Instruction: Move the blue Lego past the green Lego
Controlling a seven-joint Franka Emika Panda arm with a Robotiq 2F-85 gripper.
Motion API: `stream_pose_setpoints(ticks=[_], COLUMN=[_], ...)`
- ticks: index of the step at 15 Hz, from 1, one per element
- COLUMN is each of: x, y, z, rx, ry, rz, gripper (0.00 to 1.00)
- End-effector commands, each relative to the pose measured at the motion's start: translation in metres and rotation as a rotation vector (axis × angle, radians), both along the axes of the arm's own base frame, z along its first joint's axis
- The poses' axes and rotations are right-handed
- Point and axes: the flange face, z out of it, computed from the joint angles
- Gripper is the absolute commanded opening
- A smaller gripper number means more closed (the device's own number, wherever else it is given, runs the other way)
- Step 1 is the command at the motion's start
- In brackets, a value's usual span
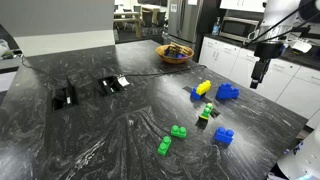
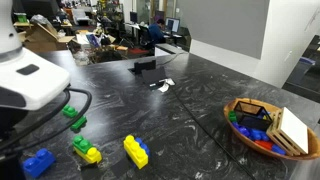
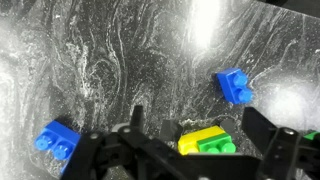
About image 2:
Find black wire frame prism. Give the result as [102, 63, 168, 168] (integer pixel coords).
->
[234, 101, 273, 131]

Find blue bricks in bowl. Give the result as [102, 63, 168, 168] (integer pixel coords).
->
[233, 122, 270, 141]

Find blue brick behind yellow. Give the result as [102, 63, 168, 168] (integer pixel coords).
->
[135, 137, 150, 156]

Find yellow brick under green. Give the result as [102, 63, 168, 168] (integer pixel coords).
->
[75, 147, 102, 164]

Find black table power box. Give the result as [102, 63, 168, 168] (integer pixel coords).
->
[129, 60, 167, 85]

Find red brick in bowl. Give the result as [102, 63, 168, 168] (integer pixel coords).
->
[255, 140, 273, 150]

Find white paper tag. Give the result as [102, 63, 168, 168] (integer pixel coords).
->
[149, 78, 175, 93]

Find wooden oval bowl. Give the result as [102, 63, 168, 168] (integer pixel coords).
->
[224, 98, 320, 160]

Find green brick on yellow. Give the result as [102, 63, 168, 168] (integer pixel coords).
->
[72, 135, 92, 154]

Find seated person in blue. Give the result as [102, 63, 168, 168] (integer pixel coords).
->
[148, 19, 165, 44]

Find green lego brick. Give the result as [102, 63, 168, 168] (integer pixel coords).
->
[70, 116, 87, 130]
[62, 105, 78, 118]

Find green Lego brick lower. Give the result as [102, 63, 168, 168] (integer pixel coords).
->
[70, 116, 87, 130]

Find large yellow Lego brick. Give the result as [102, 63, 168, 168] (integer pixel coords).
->
[123, 135, 149, 169]

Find computer monitor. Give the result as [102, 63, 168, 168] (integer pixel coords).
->
[165, 18, 180, 33]

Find blue two-stud Lego brick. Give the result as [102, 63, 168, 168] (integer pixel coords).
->
[22, 148, 55, 178]

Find green Lego brick upper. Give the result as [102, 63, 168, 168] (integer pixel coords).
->
[62, 105, 78, 118]

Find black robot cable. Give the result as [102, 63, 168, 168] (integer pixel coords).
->
[0, 87, 93, 154]

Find wooden crate with white top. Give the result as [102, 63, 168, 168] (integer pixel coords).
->
[267, 107, 309, 156]

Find green brick in bowl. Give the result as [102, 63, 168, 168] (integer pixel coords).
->
[228, 110, 237, 122]

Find cardboard box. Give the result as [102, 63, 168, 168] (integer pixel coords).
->
[18, 24, 74, 53]

